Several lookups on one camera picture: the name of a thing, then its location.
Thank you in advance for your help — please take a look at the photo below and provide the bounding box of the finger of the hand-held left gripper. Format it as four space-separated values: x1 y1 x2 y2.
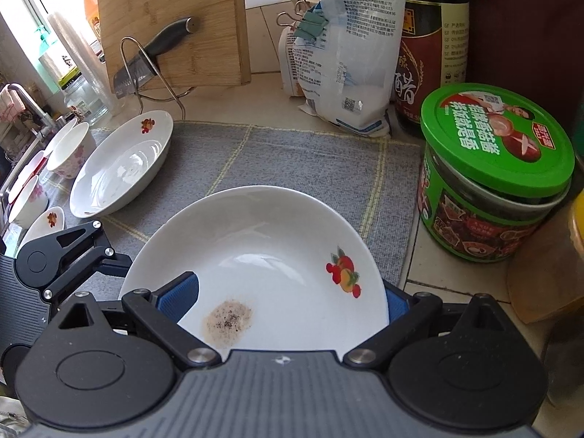
43 220 134 304

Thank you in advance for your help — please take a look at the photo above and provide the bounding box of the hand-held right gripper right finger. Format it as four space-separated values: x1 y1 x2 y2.
342 283 509 370

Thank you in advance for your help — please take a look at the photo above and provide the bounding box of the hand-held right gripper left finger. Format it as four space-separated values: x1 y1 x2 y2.
46 272 222 371

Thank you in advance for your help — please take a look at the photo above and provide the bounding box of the white pink-flower bowl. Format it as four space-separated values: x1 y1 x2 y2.
8 150 46 201
42 118 78 157
47 122 97 180
9 174 50 229

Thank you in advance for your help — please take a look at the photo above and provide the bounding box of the yellow-lid spice jar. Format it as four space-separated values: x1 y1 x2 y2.
506 189 584 324

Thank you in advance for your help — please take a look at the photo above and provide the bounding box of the clear glass jar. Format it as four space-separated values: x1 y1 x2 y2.
59 68 111 126

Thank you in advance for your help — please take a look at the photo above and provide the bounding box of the grey checked dish mat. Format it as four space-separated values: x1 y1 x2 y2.
59 121 423 293

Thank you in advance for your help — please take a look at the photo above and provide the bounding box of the green-lid sauce jar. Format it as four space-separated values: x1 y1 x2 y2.
417 83 576 263

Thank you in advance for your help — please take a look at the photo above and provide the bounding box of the dark glass jar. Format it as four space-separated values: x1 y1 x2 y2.
543 322 584 409

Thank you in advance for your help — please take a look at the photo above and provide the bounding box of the steel faucet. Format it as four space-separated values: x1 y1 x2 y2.
0 83 58 138

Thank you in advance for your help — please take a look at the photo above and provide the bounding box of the pink cloth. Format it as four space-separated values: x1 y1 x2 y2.
0 88 26 123

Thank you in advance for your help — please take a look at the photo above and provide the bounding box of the bamboo cutting board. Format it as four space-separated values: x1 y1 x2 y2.
96 0 253 97

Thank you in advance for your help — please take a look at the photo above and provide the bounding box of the dark vinegar bottle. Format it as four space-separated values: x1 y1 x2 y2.
393 0 470 140

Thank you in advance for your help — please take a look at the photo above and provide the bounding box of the white blue-print salt bag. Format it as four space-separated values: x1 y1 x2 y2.
294 0 409 138

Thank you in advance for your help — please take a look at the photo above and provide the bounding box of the orange cooking wine bottle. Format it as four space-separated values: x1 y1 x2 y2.
83 0 109 53

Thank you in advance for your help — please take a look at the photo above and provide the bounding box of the orange white seasoning bag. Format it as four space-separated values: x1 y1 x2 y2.
277 25 306 97

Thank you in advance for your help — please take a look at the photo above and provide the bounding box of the metal binder clip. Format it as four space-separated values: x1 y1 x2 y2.
277 10 320 42

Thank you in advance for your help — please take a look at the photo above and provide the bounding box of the green binder clip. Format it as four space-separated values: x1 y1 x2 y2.
292 0 330 28

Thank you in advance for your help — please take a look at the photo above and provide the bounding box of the dark brown container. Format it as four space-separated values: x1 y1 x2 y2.
465 0 584 117

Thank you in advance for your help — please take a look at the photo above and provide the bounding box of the steel wire board stand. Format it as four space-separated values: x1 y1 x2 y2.
120 36 198 120

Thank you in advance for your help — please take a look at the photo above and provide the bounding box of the black-handled kitchen knife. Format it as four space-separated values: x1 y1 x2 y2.
113 17 198 100

